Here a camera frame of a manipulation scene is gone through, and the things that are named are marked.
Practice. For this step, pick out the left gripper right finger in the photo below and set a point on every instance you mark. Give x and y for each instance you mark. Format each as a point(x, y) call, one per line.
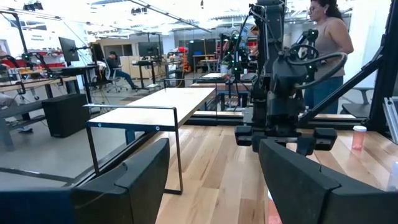
point(311, 193)

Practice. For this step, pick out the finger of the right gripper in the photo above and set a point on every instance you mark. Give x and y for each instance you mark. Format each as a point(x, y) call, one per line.
point(255, 143)
point(306, 146)

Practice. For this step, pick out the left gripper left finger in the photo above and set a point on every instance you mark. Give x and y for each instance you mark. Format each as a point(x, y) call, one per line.
point(140, 186)

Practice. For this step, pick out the pink medicine bottle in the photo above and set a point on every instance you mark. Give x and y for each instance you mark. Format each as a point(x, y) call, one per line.
point(359, 140)
point(273, 214)

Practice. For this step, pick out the wide clear pill jar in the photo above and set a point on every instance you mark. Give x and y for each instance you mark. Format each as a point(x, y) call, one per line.
point(394, 177)

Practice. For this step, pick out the background black robot arm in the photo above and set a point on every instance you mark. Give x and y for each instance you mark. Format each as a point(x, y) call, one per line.
point(235, 59)

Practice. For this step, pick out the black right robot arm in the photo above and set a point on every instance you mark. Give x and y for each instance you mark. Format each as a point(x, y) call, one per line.
point(270, 31)

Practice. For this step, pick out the black chair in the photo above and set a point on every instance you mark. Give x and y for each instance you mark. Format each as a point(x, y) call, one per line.
point(357, 109)

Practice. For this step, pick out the background wooden table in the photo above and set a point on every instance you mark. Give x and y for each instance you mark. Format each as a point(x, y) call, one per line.
point(202, 85)

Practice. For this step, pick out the person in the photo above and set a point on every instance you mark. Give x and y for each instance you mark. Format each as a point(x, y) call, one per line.
point(332, 40)
point(255, 31)
point(113, 63)
point(6, 101)

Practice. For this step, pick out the black box cabinet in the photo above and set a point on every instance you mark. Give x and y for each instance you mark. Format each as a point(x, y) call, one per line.
point(65, 115)

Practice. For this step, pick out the white office chair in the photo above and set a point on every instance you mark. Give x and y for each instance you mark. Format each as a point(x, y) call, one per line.
point(112, 80)

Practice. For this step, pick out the black computer monitor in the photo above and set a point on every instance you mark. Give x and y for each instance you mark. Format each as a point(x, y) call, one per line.
point(149, 48)
point(69, 49)

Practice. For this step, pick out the wooden workbench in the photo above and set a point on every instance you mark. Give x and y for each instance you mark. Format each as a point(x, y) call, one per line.
point(37, 82)

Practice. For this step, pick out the black ceiling spotlight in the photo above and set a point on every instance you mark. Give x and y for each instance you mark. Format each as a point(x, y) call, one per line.
point(32, 5)
point(139, 10)

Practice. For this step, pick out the wooden shelf black frame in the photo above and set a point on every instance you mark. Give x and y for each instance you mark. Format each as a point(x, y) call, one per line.
point(149, 109)

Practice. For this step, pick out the silver metal bracket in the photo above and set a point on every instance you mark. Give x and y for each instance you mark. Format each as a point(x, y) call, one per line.
point(391, 121)

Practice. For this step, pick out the black aluminium table frame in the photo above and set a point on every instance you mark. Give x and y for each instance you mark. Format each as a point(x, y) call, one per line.
point(385, 77)

